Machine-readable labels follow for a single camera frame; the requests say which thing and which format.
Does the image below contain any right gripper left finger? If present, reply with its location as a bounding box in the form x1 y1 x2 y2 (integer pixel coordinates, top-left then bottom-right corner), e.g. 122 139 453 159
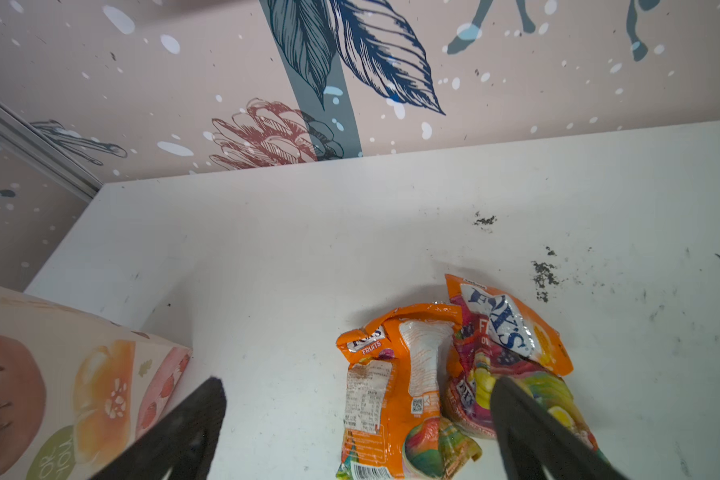
93 377 227 480

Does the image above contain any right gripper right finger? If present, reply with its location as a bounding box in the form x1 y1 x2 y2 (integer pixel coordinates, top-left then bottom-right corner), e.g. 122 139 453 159
490 377 626 480

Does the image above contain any orange Fox's candy bag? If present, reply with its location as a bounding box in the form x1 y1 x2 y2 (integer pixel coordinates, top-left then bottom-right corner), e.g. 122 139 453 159
441 275 605 458

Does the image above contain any beige paper bag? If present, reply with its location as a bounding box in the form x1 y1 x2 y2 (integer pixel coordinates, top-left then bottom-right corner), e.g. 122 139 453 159
0 287 192 479

